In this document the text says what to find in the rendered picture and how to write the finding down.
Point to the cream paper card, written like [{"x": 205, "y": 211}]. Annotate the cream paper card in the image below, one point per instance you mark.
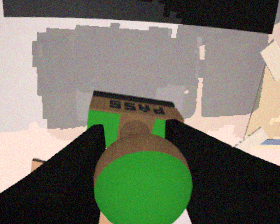
[{"x": 263, "y": 130}]

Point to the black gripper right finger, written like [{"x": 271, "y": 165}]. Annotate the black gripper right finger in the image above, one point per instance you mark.
[{"x": 229, "y": 186}]

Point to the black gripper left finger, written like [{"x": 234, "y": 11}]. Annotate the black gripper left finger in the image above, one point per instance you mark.
[{"x": 61, "y": 190}]

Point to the wooden stamp with green ball handle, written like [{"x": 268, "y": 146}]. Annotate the wooden stamp with green ball handle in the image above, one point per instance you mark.
[{"x": 142, "y": 178}]

